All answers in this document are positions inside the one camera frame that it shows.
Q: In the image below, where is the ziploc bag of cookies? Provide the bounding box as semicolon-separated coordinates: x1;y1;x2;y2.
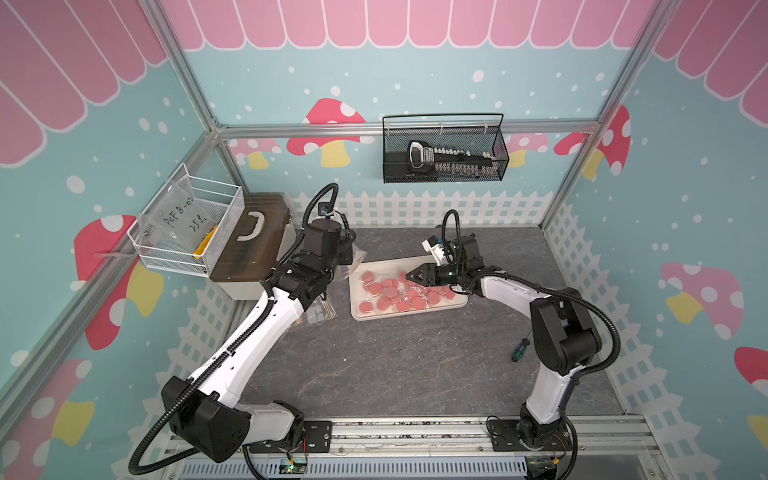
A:
297;296;337;326
338;245;367;280

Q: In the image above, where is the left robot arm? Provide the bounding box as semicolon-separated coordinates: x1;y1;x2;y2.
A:
128;182;356;477

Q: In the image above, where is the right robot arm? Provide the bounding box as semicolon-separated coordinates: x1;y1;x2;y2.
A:
406;209;621;451

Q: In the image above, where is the clear labelled plastic bag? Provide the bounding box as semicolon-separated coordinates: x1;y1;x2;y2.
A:
139;181;218;258

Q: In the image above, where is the white rectangular tray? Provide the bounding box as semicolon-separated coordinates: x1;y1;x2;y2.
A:
349;256;468;321

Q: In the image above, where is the white toolbox brown lid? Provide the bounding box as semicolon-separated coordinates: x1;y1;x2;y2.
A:
209;193;297;301

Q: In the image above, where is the green black screwdriver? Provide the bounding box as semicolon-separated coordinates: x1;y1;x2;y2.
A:
511;338;530;363

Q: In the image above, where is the socket set in basket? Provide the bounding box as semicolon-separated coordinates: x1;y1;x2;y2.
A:
406;141;499;179

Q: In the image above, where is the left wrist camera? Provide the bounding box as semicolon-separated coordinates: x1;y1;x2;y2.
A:
303;218;347;257

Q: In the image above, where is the black wire mesh basket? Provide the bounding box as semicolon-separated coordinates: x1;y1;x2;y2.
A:
381;113;509;183

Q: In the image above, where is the white wire basket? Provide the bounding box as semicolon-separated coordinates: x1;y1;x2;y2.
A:
127;165;244;277

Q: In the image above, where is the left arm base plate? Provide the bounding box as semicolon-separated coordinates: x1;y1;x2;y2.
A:
248;420;333;455

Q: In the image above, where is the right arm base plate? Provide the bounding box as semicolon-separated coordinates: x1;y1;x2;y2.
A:
485;415;573;454

